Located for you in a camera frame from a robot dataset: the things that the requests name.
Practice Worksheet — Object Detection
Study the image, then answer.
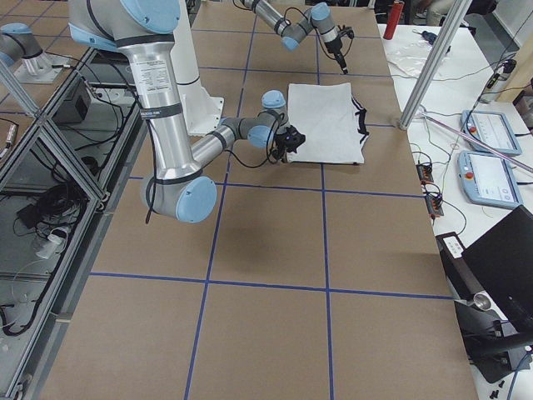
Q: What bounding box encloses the red cylinder bottle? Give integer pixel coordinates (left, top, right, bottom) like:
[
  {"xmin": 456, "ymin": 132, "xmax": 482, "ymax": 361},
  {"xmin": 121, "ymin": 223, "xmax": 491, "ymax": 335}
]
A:
[{"xmin": 383, "ymin": 0, "xmax": 405, "ymax": 40}]

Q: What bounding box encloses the black power box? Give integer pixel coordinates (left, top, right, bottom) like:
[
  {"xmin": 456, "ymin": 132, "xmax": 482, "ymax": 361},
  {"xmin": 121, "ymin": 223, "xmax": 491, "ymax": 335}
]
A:
[{"xmin": 52, "ymin": 80, "xmax": 91, "ymax": 124}]

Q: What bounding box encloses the clear plastic bag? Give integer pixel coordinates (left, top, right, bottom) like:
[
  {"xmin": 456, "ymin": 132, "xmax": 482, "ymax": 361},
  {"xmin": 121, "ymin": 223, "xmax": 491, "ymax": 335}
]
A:
[{"xmin": 386, "ymin": 41, "xmax": 433, "ymax": 78}]

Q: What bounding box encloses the black laptop computer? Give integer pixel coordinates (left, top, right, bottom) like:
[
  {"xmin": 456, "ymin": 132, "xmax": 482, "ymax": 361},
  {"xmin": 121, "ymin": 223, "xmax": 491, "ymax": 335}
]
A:
[{"xmin": 462, "ymin": 205, "xmax": 532, "ymax": 333}]

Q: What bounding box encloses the lower blue teach pendant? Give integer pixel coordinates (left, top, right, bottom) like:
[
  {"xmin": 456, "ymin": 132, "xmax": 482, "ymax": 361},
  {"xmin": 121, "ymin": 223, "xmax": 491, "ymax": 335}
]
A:
[{"xmin": 457, "ymin": 151, "xmax": 523, "ymax": 209}]

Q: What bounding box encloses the black monitor stand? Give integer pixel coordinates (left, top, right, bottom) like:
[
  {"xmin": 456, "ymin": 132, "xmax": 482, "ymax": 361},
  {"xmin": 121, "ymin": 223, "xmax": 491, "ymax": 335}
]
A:
[{"xmin": 436, "ymin": 232, "xmax": 532, "ymax": 383}]

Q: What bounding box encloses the aluminium frame rail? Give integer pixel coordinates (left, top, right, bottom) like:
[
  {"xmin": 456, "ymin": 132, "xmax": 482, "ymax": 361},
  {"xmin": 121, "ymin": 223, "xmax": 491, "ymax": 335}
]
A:
[{"xmin": 1, "ymin": 61, "xmax": 109, "ymax": 211}]

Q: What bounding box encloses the upper blue teach pendant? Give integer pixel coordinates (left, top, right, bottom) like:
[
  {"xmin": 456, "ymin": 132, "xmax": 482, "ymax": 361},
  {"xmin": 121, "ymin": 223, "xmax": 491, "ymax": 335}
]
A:
[{"xmin": 461, "ymin": 110, "xmax": 522, "ymax": 156}]

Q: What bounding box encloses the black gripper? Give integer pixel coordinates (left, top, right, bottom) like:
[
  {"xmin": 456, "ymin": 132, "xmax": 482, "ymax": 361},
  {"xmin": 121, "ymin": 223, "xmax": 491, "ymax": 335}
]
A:
[
  {"xmin": 276, "ymin": 125, "xmax": 306, "ymax": 155},
  {"xmin": 320, "ymin": 25, "xmax": 355, "ymax": 75}
]

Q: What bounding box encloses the orange circuit board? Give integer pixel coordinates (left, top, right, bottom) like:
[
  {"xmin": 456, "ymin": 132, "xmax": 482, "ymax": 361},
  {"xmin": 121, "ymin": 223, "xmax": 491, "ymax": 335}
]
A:
[
  {"xmin": 425, "ymin": 192, "xmax": 444, "ymax": 219},
  {"xmin": 416, "ymin": 163, "xmax": 434, "ymax": 184}
]

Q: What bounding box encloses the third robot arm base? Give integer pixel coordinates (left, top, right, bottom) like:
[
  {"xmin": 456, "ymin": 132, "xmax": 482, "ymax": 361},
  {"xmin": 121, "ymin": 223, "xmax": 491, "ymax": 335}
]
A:
[{"xmin": 1, "ymin": 22, "xmax": 62, "ymax": 84}]

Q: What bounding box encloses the grey cartoon print t-shirt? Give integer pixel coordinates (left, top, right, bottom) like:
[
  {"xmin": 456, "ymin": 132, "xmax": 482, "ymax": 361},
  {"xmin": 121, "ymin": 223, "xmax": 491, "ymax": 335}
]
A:
[{"xmin": 287, "ymin": 82, "xmax": 368, "ymax": 164}]

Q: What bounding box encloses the orange circuit board upper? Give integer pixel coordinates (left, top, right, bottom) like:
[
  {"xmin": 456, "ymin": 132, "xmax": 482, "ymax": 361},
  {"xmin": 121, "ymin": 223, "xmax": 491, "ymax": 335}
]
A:
[{"xmin": 416, "ymin": 163, "xmax": 434, "ymax": 184}]

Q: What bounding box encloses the orange circuit board lower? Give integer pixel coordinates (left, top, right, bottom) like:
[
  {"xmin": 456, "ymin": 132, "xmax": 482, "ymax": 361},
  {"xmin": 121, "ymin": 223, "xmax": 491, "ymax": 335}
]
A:
[{"xmin": 425, "ymin": 192, "xmax": 444, "ymax": 219}]

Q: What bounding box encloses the aluminium frame post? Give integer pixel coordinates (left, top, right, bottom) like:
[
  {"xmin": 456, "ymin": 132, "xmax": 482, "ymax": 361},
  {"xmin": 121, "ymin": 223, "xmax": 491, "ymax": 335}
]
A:
[{"xmin": 398, "ymin": 0, "xmax": 472, "ymax": 130}]

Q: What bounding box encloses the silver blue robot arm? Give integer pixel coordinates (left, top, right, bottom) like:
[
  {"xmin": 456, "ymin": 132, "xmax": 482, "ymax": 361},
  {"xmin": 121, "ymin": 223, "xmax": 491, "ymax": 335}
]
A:
[
  {"xmin": 68, "ymin": 1, "xmax": 306, "ymax": 223},
  {"xmin": 232, "ymin": 0, "xmax": 355, "ymax": 75}
]

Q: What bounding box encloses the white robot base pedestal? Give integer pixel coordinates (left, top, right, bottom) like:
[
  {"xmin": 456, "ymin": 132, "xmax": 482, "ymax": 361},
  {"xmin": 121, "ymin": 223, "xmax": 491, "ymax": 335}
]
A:
[{"xmin": 171, "ymin": 0, "xmax": 224, "ymax": 136}]

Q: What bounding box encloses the blue teach pendant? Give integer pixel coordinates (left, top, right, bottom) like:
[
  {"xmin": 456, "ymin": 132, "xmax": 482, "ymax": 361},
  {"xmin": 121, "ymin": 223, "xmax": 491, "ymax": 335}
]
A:
[
  {"xmin": 461, "ymin": 110, "xmax": 522, "ymax": 156},
  {"xmin": 457, "ymin": 151, "xmax": 523, "ymax": 209}
]

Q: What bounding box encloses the black cable bundle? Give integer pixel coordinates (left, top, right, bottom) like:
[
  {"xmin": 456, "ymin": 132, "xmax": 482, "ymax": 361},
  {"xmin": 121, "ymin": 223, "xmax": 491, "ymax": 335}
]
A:
[{"xmin": 12, "ymin": 182, "xmax": 91, "ymax": 241}]

